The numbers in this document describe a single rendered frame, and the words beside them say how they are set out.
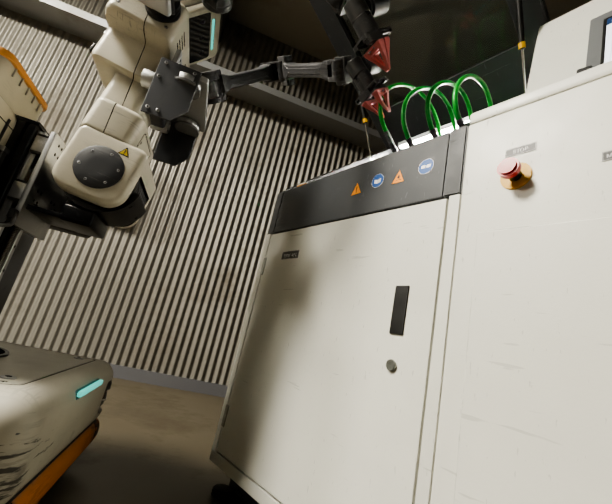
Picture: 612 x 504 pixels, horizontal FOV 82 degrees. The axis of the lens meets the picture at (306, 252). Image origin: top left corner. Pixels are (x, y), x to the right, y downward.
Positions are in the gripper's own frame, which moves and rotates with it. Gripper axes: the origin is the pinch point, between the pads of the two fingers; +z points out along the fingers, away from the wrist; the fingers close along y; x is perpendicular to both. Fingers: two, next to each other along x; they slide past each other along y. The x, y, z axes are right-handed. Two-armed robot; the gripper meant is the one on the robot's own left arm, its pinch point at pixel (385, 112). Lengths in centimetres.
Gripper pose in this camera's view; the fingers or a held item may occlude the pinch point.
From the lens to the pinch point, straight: 124.8
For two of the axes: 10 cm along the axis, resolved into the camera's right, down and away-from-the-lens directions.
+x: -6.9, 4.0, -6.0
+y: -4.9, 3.5, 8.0
